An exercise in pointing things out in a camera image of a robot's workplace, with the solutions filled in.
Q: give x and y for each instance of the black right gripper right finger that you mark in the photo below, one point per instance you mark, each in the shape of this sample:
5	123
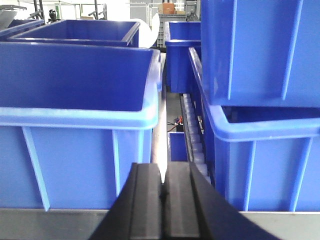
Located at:
194	210

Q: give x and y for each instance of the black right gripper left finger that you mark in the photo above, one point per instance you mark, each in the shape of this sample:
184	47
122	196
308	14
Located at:
137	212

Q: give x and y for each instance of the large blue target box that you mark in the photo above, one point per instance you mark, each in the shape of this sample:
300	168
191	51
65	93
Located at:
73	120

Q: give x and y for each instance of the lower centre blue bin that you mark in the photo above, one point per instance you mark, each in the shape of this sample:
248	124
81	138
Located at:
177	147

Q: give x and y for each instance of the lower right blue bin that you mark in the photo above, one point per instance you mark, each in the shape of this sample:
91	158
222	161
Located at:
262	158

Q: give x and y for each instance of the stacked upper blue bin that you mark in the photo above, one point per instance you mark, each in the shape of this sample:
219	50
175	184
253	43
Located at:
261	52

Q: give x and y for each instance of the rear centre blue bin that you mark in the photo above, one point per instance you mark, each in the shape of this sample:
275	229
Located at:
179	37

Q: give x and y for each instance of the white round object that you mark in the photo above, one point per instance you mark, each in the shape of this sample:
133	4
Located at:
147	35

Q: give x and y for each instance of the rear left blue bin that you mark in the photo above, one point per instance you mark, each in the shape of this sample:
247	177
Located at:
84	32

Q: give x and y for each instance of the upper left blue bin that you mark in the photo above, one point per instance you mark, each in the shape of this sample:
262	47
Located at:
18	26

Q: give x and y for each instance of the steel front rack rail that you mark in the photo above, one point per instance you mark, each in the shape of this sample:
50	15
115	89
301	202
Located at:
79	224

